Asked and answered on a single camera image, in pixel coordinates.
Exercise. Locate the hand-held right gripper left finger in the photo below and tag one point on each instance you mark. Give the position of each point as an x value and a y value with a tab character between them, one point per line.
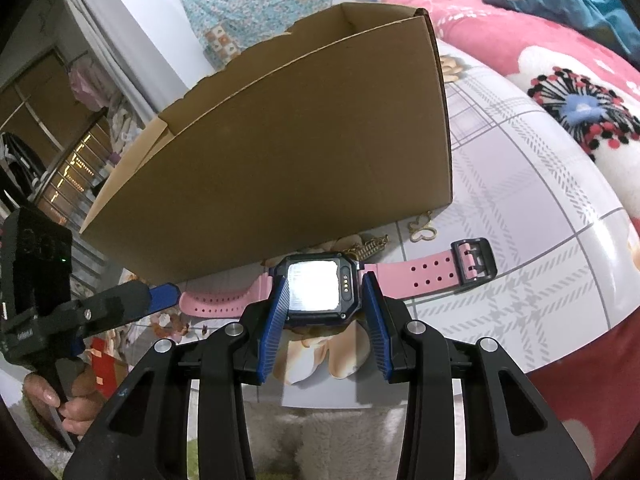
272	330

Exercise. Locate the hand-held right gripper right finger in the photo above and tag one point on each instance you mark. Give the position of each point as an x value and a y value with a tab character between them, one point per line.
377	330

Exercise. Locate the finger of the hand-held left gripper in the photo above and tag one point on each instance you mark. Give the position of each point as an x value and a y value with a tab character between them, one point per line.
162	296

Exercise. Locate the gold butterfly pendant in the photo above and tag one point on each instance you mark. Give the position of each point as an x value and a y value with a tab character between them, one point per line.
416	233

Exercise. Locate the brown cardboard box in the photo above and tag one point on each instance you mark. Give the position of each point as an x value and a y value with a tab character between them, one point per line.
300	160

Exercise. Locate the person's left hand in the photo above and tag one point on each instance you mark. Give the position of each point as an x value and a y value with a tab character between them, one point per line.
82	400

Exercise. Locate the red gift bag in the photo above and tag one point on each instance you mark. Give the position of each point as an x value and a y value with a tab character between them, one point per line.
102	365

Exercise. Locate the hanging pink clothes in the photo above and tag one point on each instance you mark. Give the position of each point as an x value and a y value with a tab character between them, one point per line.
87	82

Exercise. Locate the plaid floral tablecloth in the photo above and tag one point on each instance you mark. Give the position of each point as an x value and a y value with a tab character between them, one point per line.
525	185

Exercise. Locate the white curtain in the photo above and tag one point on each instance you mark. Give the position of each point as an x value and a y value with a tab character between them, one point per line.
105	50

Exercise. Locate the teal floral hanging cloth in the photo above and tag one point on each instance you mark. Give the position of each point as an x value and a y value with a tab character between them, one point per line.
250	0

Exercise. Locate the pink floral blanket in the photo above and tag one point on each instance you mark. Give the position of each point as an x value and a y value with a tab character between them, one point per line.
500	45

